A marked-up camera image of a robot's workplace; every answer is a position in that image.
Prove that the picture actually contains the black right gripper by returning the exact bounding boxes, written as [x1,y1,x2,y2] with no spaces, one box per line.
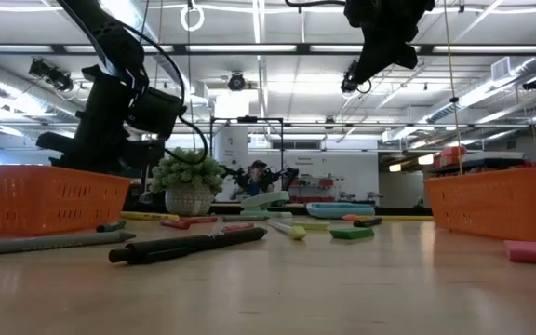
[344,0,436,85]

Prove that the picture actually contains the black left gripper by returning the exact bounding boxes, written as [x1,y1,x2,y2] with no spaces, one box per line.
[34,64,168,172]

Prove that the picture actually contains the yellow highlighter marker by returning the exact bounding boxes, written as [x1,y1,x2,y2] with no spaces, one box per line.
[120,211,181,222]

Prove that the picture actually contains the grey crayon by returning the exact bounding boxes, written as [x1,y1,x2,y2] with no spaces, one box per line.
[0,230,138,257]

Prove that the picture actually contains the black pen with clip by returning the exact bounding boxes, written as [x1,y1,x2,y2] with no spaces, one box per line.
[108,226,269,266]

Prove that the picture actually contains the dark green crayon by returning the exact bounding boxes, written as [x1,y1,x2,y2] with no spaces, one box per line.
[352,217,384,229]
[95,219,127,234]

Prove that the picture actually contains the green eraser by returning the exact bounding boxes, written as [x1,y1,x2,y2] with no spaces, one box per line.
[328,226,376,241]

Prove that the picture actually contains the white pencil with yellow cap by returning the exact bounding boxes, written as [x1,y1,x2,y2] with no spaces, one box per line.
[266,219,308,241]

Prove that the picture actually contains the pink eraser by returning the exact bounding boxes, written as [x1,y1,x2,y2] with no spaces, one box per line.
[503,239,536,267]

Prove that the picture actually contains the workbench with red bins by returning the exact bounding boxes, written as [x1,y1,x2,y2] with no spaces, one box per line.
[288,172,343,205]

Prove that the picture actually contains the black ceiling-mounted device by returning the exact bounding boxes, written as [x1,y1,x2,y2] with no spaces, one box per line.
[28,57,74,93]

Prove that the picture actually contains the black overhead light bar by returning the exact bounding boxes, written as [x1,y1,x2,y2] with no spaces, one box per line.
[0,42,536,57]

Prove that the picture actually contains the green succulent in white pot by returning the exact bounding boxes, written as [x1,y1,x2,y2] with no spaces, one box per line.
[149,147,226,217]

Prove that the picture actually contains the orange perforated plastic bin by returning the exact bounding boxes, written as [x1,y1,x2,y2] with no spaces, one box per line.
[0,164,133,236]
[423,167,536,247]

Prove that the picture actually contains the white air vent box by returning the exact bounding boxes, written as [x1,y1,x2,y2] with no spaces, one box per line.
[490,56,514,82]

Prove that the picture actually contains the white pillar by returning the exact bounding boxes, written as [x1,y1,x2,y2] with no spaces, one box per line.
[213,95,249,202]

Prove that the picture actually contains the round black ceiling device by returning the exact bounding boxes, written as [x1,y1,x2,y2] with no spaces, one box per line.
[227,72,247,92]

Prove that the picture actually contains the shelf with orange boxes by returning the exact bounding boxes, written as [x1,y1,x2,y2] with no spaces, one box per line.
[428,145,536,177]

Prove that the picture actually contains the person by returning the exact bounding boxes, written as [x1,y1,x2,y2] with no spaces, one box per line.
[248,159,271,197]

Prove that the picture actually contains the black background robot arms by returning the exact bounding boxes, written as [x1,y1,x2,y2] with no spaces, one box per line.
[221,163,301,193]

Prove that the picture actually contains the mint green stapler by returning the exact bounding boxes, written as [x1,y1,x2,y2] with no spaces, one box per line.
[239,190,293,220]

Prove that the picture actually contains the blue calculator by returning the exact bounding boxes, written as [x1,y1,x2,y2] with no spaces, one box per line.
[305,201,376,220]

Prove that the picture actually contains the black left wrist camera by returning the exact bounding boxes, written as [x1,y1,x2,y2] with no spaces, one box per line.
[127,87,188,139]

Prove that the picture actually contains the black ceiling device with cable loop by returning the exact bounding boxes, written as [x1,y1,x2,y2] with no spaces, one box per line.
[341,59,373,95]

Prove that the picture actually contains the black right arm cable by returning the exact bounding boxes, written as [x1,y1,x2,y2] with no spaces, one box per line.
[285,0,349,8]

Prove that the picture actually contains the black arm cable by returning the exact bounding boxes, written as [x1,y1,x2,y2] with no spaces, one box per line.
[285,0,349,8]
[121,20,210,165]

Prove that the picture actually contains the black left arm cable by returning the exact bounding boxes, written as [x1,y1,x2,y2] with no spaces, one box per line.
[121,20,210,165]

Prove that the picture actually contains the white ring light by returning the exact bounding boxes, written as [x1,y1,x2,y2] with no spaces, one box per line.
[179,3,206,34]

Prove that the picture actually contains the black metal background frame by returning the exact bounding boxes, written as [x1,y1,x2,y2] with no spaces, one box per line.
[208,114,286,206]

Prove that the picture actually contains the black table frame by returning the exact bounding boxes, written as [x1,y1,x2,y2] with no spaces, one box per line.
[123,202,436,217]

